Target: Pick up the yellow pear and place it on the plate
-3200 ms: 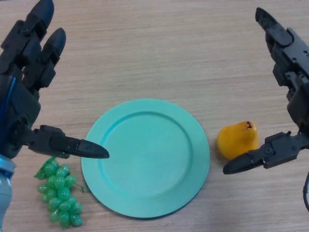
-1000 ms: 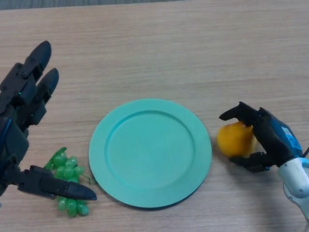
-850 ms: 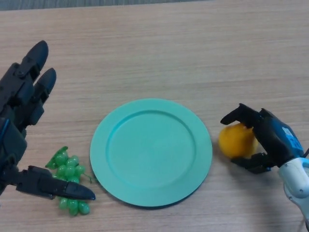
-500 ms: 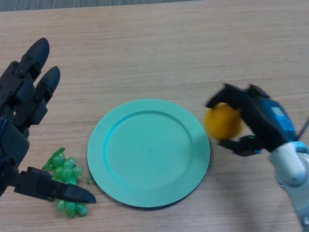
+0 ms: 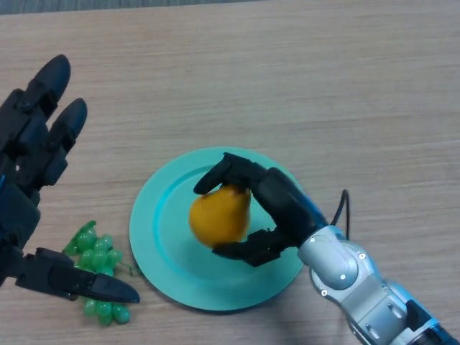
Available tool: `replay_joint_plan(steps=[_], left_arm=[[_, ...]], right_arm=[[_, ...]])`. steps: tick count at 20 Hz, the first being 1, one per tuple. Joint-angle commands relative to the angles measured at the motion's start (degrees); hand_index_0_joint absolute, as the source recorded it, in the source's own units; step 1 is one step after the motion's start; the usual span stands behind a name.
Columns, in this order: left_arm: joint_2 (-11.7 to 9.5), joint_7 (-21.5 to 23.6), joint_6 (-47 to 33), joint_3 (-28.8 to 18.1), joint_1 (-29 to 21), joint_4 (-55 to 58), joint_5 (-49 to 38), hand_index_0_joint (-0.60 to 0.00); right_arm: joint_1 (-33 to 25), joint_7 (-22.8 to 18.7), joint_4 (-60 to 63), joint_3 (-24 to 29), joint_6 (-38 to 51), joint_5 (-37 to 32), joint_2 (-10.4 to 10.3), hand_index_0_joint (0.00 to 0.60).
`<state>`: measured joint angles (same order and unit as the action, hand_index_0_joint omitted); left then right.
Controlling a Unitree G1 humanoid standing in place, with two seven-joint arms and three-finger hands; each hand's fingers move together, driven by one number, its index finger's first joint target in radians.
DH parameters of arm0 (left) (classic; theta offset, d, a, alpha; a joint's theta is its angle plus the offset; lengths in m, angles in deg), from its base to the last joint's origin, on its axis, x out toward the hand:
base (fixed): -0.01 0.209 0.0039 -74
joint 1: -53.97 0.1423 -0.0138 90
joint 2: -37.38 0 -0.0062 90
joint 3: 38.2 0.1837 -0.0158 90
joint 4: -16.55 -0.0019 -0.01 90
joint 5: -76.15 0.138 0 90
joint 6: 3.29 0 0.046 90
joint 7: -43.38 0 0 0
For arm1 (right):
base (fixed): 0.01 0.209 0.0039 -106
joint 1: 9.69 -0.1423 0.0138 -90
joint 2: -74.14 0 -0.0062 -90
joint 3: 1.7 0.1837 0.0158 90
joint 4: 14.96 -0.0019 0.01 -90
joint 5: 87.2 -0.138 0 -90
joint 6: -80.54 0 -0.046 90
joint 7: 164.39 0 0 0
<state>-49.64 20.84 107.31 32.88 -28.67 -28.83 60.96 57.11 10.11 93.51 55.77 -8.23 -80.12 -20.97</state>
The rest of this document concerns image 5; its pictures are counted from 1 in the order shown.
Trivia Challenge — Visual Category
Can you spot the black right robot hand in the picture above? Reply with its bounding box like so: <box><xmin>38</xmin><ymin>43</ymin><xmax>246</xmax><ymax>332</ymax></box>
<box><xmin>193</xmin><ymin>152</ymin><xmax>330</xmax><ymax>267</ymax></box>

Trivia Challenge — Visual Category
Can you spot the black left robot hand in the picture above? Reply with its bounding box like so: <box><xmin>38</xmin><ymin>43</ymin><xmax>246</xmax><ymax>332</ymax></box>
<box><xmin>0</xmin><ymin>53</ymin><xmax>141</xmax><ymax>305</ymax></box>

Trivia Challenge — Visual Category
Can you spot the yellow pear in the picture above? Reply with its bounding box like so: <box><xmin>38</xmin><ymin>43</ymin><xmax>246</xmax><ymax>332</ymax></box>
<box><xmin>188</xmin><ymin>185</ymin><xmax>252</xmax><ymax>249</ymax></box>

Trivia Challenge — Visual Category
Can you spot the green round plate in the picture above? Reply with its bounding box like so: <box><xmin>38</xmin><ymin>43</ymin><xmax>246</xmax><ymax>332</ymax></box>
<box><xmin>129</xmin><ymin>146</ymin><xmax>311</xmax><ymax>312</ymax></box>

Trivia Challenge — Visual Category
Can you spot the green grape bunch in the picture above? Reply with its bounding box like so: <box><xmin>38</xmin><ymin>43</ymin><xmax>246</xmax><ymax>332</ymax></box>
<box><xmin>63</xmin><ymin>220</ymin><xmax>134</xmax><ymax>327</ymax></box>

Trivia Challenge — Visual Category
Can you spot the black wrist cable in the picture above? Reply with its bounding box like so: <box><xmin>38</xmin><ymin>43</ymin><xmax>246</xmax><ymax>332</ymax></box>
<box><xmin>328</xmin><ymin>188</ymin><xmax>351</xmax><ymax>241</ymax></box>

